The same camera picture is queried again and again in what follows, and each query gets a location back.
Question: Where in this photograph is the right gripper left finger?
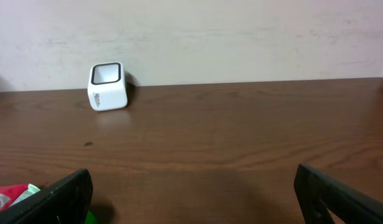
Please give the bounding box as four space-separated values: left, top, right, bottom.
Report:
0 169 93 224

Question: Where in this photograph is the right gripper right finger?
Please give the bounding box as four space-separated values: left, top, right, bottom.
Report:
293 164 383 224

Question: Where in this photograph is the green-lid white jar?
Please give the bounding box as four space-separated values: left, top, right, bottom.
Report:
85 210 99 224

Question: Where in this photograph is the teal white snack packet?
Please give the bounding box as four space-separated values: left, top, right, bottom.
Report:
11 184 40 205

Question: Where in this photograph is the red snack packet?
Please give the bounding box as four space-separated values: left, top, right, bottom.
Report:
0 184 28 212

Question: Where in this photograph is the white barcode scanner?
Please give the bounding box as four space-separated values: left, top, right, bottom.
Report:
87 62 128 111

